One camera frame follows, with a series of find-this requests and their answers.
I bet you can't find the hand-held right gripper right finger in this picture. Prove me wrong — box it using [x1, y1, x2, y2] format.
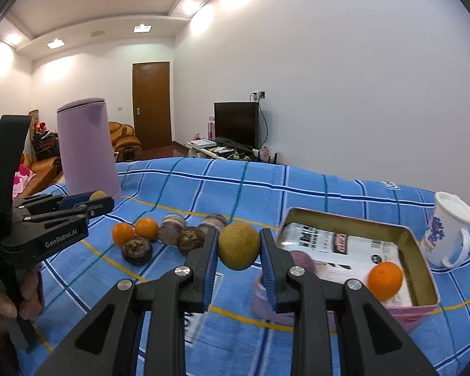
[258, 227, 439, 376]

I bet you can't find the blue plaid blanket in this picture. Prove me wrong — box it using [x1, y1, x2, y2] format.
[13, 157, 470, 376]

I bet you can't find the purple striped fruit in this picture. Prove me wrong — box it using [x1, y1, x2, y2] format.
[198, 213, 230, 236]
[157, 214, 188, 246]

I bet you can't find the dark clothes pile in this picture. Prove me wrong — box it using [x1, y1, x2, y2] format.
[30, 110, 60, 161]

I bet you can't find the purple kettle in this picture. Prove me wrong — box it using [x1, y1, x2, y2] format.
[56, 97, 122, 198]

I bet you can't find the brown leather armchair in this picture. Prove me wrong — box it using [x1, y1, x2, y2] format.
[108, 121, 144, 161]

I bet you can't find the white floral mug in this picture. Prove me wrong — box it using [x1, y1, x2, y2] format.
[420, 191, 470, 269]

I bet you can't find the brown leather sofa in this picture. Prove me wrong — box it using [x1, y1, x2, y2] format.
[0, 157, 63, 200]

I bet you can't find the brown wooden door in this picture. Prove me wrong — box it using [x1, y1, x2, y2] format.
[132, 61, 173, 151]

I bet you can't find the pink floral cushion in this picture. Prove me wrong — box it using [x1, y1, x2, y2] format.
[13, 164, 36, 197]

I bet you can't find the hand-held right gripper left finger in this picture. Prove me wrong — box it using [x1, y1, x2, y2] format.
[35, 227, 220, 376]

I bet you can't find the black power cable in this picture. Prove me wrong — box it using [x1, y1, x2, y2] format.
[258, 99, 269, 153]

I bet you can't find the person's left hand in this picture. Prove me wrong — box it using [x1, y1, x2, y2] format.
[0, 268, 44, 321]

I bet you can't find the purple round fruit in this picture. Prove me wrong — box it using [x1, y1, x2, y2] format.
[290, 250, 324, 279]

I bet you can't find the white television stand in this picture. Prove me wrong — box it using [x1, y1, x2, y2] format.
[186, 139, 259, 161]

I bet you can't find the pink tin box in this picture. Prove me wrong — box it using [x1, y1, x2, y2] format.
[252, 207, 440, 332]

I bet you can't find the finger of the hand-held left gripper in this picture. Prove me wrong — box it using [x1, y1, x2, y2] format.
[23, 197, 115, 230]
[13, 192, 97, 214]

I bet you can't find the black television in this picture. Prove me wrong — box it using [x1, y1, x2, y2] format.
[214, 101, 260, 150]

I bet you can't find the brown wrinkled fruit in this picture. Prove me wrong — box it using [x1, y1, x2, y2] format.
[121, 234, 153, 266]
[178, 227, 208, 257]

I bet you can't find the orange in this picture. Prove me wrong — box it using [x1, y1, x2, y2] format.
[112, 222, 135, 247]
[135, 218, 159, 240]
[367, 262, 403, 300]

